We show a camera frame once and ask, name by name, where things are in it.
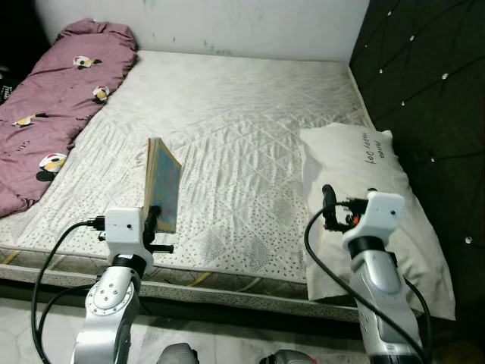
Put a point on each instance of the purple cartoon print blanket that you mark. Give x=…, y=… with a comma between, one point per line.
x=61, y=98

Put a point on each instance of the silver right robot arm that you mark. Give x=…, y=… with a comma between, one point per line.
x=383, y=303

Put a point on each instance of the black tufted headboard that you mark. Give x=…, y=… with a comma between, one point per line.
x=432, y=114

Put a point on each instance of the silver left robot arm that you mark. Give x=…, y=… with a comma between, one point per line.
x=106, y=318

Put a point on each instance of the grey left robot leg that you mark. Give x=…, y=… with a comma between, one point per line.
x=178, y=355

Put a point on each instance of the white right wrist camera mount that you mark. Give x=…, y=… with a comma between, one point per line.
x=379, y=216

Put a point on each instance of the white pillow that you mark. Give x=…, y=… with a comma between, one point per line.
x=371, y=167

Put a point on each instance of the grey right robot leg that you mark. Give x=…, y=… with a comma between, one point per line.
x=288, y=357

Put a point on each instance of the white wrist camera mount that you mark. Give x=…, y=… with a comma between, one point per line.
x=379, y=216
x=125, y=227

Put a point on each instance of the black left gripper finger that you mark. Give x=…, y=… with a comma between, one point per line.
x=153, y=218

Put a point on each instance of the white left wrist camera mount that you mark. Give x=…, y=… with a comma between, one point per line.
x=125, y=227

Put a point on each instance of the grey robot leg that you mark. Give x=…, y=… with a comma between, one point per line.
x=178, y=355
x=288, y=357

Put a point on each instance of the colourful picture book yellow border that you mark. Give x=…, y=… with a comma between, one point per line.
x=167, y=186

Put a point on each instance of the white quilted mattress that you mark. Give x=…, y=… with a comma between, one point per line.
x=227, y=121

